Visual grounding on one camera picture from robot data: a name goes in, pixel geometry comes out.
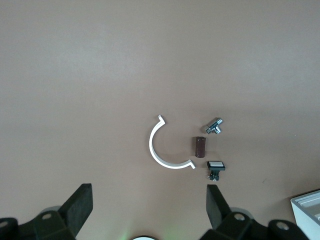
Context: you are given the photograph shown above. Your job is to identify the white drawer cabinet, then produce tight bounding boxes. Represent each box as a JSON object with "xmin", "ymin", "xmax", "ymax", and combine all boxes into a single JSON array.
[{"xmin": 289, "ymin": 189, "xmax": 320, "ymax": 240}]

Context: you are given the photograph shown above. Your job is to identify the silver metal valve fitting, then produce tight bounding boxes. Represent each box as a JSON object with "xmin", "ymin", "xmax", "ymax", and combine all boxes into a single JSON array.
[{"xmin": 204, "ymin": 117, "xmax": 225, "ymax": 135}]

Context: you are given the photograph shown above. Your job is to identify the white rectangular push button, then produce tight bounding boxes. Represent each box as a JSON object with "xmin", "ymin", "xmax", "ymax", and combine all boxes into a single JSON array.
[{"xmin": 205, "ymin": 160, "xmax": 227, "ymax": 182}]

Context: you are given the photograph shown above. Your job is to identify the dark brown ribbed block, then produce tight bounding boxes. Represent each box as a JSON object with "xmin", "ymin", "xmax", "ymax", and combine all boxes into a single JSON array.
[{"xmin": 192, "ymin": 136, "xmax": 207, "ymax": 159}]

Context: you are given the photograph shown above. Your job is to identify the white semicircular clamp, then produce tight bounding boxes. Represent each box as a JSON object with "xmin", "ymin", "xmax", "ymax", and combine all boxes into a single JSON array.
[{"xmin": 148, "ymin": 114, "xmax": 196, "ymax": 170}]

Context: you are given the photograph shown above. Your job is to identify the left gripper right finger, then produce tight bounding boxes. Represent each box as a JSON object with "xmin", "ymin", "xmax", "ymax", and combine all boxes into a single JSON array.
[{"xmin": 199, "ymin": 184, "xmax": 266, "ymax": 240}]

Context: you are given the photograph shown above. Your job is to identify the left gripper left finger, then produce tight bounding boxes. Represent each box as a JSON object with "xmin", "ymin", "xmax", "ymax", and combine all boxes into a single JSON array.
[{"xmin": 32, "ymin": 183, "xmax": 94, "ymax": 240}]

